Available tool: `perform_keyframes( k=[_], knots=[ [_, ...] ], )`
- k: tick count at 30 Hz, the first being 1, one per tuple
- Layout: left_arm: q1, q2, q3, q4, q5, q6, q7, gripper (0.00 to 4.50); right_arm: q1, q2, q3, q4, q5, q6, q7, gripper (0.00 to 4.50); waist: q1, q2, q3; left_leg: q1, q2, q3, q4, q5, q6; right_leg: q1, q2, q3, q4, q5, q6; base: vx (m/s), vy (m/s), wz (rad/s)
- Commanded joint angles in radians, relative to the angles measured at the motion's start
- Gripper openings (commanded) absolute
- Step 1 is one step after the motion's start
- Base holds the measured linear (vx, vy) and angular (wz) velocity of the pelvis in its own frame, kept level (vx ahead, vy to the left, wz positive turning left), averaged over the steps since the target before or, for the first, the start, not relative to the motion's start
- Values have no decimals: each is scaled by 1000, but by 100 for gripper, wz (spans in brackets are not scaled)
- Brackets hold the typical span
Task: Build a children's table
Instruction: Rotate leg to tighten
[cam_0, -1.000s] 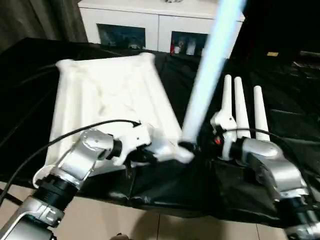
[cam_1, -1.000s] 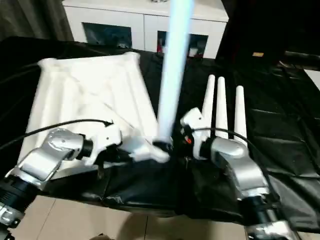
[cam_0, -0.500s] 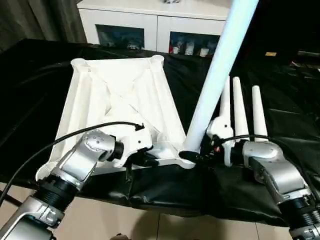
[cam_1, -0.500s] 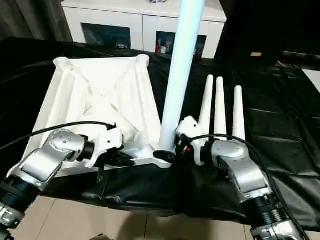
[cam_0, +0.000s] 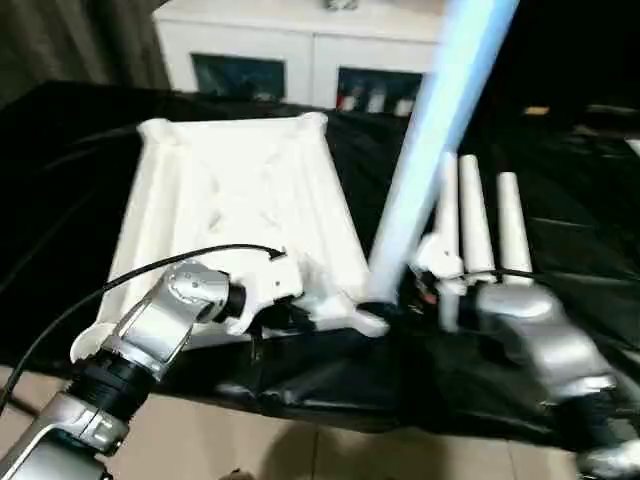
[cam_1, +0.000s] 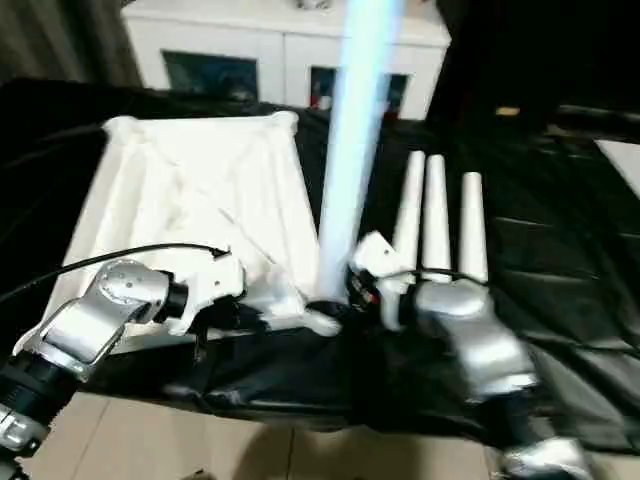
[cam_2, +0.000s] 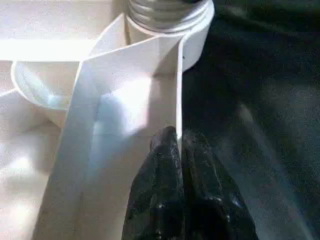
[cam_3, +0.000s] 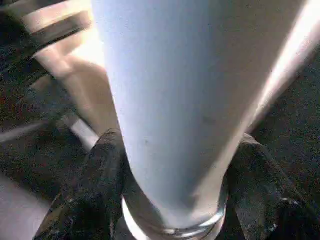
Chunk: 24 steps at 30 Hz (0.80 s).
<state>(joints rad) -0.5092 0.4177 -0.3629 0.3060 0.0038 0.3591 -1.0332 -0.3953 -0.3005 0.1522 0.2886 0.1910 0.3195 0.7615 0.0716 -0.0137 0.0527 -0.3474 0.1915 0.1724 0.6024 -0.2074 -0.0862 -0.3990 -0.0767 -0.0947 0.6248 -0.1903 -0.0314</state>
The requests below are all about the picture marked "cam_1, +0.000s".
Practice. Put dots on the black object pile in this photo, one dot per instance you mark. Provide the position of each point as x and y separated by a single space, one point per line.
307 4

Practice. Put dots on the white flat board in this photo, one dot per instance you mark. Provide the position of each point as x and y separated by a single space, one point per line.
622 160

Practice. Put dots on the white cabinet with glass doors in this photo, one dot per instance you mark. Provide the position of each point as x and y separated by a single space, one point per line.
280 55

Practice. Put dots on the black cabinet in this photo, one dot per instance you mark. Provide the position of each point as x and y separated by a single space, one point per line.
540 50

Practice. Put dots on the white plastic table top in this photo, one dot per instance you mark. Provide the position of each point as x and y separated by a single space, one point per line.
175 175

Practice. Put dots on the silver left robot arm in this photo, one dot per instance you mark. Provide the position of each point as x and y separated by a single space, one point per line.
100 310

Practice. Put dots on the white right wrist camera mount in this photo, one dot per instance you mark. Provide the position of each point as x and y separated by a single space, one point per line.
372 252

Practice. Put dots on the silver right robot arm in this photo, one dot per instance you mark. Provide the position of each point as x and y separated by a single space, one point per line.
475 340

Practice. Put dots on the small tan label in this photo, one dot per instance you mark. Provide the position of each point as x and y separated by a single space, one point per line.
507 110

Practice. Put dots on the white plastic table leg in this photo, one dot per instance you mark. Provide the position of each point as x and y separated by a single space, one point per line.
350 150
474 225
436 215
410 210

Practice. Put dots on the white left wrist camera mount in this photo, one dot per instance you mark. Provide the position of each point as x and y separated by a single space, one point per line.
210 280

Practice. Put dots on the black mat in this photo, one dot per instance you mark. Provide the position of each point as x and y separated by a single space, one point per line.
525 225

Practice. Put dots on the grey curtain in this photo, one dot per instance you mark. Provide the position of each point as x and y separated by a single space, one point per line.
60 40

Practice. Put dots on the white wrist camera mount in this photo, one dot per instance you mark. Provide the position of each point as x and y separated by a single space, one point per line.
372 252
210 280

